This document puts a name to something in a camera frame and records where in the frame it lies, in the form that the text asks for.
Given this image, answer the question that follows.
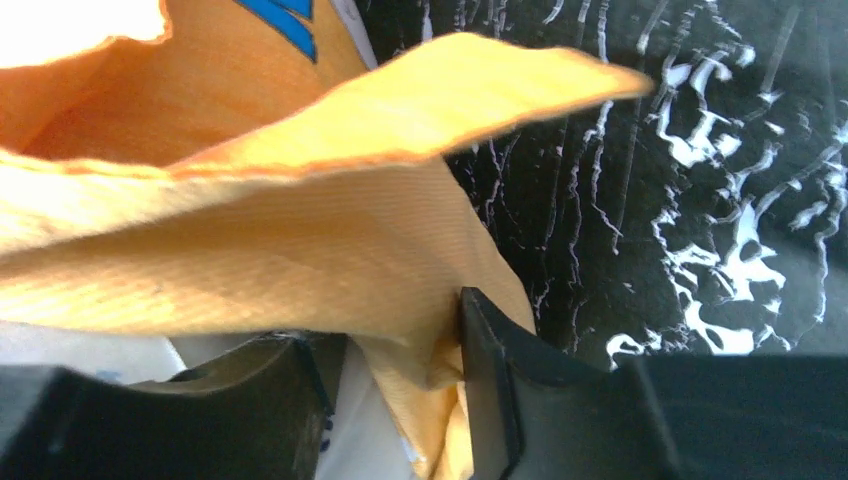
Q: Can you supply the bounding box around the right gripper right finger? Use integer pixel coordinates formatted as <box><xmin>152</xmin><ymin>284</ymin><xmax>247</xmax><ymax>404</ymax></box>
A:
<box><xmin>460</xmin><ymin>288</ymin><xmax>847</xmax><ymax>480</ymax></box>

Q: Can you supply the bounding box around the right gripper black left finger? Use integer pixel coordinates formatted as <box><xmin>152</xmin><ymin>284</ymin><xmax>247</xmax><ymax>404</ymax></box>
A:
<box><xmin>1</xmin><ymin>333</ymin><xmax>347</xmax><ymax>479</ymax></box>

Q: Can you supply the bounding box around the white pillow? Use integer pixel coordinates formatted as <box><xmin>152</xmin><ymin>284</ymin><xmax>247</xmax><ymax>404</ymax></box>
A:
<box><xmin>1</xmin><ymin>322</ymin><xmax>415</xmax><ymax>479</ymax></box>

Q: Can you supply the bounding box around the orange printed pillowcase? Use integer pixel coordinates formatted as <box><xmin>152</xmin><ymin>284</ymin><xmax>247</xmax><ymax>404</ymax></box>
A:
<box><xmin>1</xmin><ymin>1</ymin><xmax>653</xmax><ymax>479</ymax></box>

